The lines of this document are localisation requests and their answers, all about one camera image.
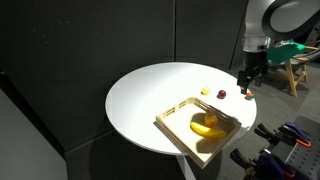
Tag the purple clamp with orange tip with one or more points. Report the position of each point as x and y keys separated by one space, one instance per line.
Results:
x=296 y=133

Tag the wooden chair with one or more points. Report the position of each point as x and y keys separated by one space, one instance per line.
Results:
x=291 y=76

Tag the wooden slatted crate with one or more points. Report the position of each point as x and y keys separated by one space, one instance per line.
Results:
x=180 y=133

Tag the small yellow plastic fruit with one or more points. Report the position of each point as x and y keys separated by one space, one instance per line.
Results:
x=206 y=90

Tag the orange plastic fruit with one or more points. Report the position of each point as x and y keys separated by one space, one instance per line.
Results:
x=210 y=120

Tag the perforated metal board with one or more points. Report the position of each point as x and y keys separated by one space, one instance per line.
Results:
x=306 y=163

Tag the dark red plastic fruit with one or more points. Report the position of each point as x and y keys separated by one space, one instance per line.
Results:
x=222 y=94

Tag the teal camera mount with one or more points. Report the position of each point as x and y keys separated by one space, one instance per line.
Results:
x=283 y=51

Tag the large purple spring clamp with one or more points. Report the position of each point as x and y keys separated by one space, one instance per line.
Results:
x=266 y=163

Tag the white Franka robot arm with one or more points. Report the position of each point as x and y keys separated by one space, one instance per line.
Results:
x=266 y=20

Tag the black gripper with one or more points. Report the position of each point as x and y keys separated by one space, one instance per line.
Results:
x=255 y=66

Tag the yellow plastic banana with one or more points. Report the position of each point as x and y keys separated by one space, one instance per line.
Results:
x=208 y=131

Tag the white table pedestal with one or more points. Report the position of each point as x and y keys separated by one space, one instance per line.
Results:
x=186 y=168

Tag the red plastic strawberry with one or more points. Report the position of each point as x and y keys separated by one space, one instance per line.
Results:
x=249 y=96

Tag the black spring clamp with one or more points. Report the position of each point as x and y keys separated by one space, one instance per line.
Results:
x=266 y=133

